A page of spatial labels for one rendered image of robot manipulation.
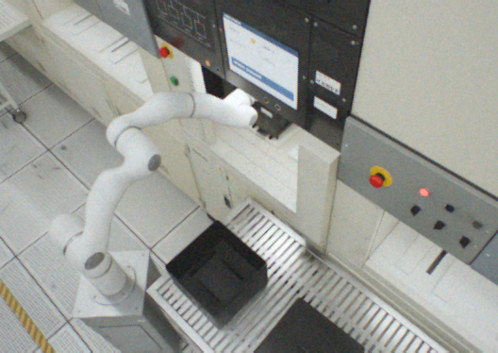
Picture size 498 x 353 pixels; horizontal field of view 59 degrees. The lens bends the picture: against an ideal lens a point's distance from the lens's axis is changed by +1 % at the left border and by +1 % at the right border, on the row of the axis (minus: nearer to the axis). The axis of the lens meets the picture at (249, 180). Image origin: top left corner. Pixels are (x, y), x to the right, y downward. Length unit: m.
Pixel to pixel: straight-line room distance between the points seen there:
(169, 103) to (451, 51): 0.84
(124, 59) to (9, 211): 1.36
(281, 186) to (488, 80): 1.12
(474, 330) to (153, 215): 1.97
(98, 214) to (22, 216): 1.82
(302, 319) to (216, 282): 0.39
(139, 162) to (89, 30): 1.63
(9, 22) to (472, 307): 3.00
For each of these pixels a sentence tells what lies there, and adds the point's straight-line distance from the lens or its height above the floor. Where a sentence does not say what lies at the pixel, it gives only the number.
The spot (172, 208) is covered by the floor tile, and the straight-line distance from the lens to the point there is 2.93.
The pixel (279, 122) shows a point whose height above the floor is 1.05.
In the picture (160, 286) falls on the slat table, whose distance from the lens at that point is 1.86.
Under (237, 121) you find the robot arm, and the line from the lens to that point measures 1.61.
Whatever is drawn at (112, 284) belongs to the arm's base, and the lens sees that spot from 1.82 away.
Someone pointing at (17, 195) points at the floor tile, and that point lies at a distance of 3.42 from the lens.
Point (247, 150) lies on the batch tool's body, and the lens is 2.00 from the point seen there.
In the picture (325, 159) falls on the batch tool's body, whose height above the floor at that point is 1.40.
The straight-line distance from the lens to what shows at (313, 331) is 1.63.
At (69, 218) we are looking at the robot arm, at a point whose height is 1.18.
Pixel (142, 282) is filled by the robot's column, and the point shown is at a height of 0.76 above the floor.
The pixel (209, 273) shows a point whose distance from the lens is 1.82.
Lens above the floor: 2.43
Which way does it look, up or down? 55 degrees down
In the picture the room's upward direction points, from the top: 7 degrees counter-clockwise
